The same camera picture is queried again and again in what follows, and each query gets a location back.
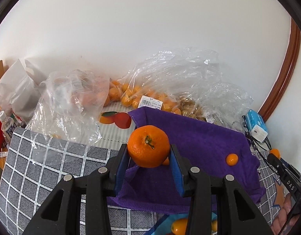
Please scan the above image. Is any grey plaid blanket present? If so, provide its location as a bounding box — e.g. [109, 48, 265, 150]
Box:
[0, 127, 301, 235]

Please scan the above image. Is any brown wooden door frame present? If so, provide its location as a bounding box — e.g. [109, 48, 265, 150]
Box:
[258, 18, 301, 121]

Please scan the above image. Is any clear bag of mandarins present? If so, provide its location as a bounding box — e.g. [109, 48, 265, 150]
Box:
[31, 70, 110, 147]

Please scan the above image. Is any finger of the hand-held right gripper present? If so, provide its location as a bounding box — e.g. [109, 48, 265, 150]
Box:
[267, 153, 286, 177]

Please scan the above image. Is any person's right hand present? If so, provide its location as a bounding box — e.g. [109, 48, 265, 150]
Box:
[271, 193, 300, 235]

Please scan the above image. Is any black cable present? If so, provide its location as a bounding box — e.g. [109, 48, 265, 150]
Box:
[241, 115, 272, 152]

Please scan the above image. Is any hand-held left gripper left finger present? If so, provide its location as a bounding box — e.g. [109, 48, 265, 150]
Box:
[22, 143, 131, 235]

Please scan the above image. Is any purple towel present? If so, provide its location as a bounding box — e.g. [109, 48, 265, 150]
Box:
[107, 108, 266, 213]

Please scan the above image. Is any clear water bottle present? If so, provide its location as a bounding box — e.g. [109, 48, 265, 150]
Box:
[0, 111, 15, 150]

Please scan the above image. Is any white plastic bag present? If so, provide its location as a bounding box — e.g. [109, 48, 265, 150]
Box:
[0, 59, 47, 128]

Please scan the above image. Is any clear bag of kumquats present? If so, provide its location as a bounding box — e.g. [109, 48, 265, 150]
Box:
[109, 51, 182, 115]

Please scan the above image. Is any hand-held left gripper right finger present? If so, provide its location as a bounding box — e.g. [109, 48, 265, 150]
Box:
[169, 144, 273, 235]

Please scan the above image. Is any blue white tissue pack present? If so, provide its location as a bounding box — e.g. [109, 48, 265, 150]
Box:
[246, 109, 268, 143]

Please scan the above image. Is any clear bag of longans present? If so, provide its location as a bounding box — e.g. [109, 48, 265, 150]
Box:
[165, 48, 254, 131]

